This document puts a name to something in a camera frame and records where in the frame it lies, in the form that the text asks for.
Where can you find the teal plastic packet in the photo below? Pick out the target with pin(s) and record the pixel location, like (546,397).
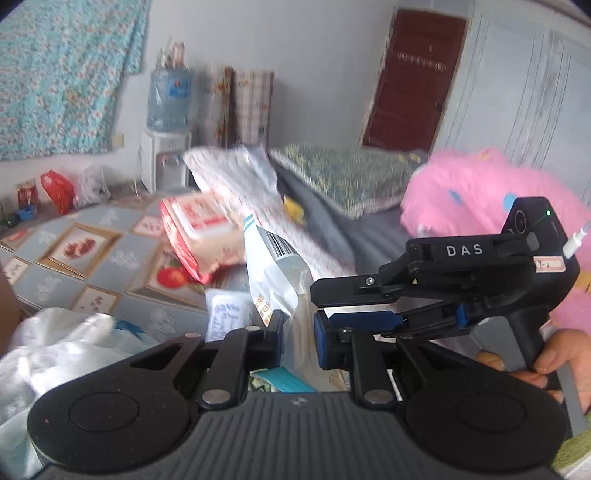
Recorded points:
(281,381)

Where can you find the teal floral wall cloth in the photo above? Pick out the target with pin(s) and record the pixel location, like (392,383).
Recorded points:
(60,69)

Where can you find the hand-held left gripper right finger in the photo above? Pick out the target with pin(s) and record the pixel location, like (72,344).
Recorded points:
(325,341)

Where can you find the person's right hand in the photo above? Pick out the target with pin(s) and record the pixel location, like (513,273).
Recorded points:
(572,350)

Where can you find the white foil packet with barcode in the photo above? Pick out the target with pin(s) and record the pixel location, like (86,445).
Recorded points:
(277,272)

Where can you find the dark red wooden door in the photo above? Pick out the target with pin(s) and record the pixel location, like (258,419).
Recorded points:
(406,106)

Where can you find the plaid rolled mat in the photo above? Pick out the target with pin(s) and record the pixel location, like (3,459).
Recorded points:
(254,108)

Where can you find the yellow packet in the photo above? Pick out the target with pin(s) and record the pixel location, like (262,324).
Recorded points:
(294,210)

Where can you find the red plastic bag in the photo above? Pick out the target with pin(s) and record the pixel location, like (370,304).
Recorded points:
(57,189)

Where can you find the white plastic shopping bag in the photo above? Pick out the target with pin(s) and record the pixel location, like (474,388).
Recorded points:
(60,350)

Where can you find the pink quilt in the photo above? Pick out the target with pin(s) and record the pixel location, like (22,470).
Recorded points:
(461,194)

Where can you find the grey bed sheet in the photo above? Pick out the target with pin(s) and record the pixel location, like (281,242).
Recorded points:
(360,240)

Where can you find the metal hook rack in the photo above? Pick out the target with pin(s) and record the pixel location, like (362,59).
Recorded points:
(422,60)

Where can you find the beige floral rolled mat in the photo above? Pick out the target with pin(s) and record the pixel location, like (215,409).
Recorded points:
(214,106)

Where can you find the beige wall socket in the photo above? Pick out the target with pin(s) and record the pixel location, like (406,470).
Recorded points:
(118,141)

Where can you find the clear plastic bag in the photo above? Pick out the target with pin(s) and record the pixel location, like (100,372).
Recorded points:
(92,187)

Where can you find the white wardrobe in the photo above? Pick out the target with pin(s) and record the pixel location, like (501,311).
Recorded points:
(531,92)

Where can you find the red container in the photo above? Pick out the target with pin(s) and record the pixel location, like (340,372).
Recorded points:
(27,194)

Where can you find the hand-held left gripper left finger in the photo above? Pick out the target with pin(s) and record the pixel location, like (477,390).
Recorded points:
(277,341)

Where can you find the white water dispenser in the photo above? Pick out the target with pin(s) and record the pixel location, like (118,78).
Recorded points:
(154,157)

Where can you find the clear small bottle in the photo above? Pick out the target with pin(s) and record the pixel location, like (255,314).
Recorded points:
(166,57)

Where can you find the small blue cup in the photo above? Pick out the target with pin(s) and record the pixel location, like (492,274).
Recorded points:
(27,213)

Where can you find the small white sachet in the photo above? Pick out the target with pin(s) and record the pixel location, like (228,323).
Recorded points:
(226,314)

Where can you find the pink small bottle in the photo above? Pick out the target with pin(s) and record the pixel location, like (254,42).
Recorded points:
(178,54)

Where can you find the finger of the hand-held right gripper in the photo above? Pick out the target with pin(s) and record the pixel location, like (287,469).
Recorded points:
(364,321)
(351,290)

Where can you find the green floral pillow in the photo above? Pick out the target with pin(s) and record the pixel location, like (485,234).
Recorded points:
(346,175)

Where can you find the red and white tissue pack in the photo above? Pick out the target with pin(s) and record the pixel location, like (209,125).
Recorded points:
(203,230)

